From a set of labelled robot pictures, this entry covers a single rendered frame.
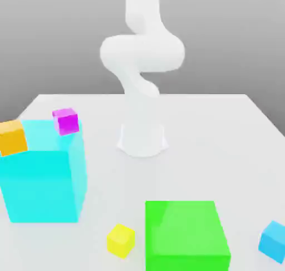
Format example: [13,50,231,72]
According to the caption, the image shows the large green box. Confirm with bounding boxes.
[145,200,232,271]

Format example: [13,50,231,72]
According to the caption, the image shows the small blue cube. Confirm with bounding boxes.
[258,220,285,264]

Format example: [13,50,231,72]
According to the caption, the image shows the small magenta cube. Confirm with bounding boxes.
[52,107,80,136]

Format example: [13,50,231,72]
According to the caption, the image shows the large cyan box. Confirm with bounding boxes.
[0,119,88,224]

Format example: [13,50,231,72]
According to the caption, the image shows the small orange cube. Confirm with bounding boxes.
[0,119,28,157]

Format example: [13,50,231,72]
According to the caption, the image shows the small yellow cube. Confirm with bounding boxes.
[106,223,136,259]

